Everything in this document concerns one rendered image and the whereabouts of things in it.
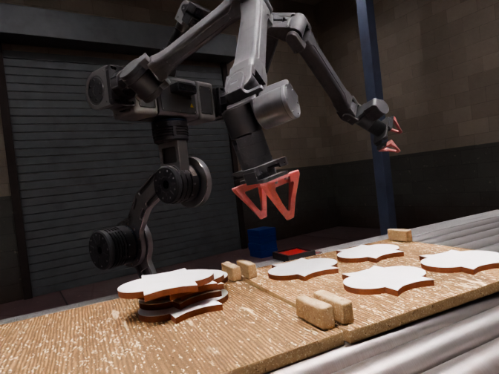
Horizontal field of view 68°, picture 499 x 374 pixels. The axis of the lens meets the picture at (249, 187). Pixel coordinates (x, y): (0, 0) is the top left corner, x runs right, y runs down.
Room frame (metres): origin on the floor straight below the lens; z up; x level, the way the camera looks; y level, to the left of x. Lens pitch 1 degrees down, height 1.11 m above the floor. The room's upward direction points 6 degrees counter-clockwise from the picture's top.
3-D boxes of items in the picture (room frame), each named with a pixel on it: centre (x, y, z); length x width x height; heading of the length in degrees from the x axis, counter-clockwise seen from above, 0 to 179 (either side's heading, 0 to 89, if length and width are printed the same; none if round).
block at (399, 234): (0.85, -0.33, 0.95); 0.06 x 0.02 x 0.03; 24
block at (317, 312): (0.44, -0.06, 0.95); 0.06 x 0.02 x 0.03; 25
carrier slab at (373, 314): (0.65, -0.21, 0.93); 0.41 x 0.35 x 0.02; 114
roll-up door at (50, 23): (5.11, 1.42, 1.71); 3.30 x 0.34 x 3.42; 123
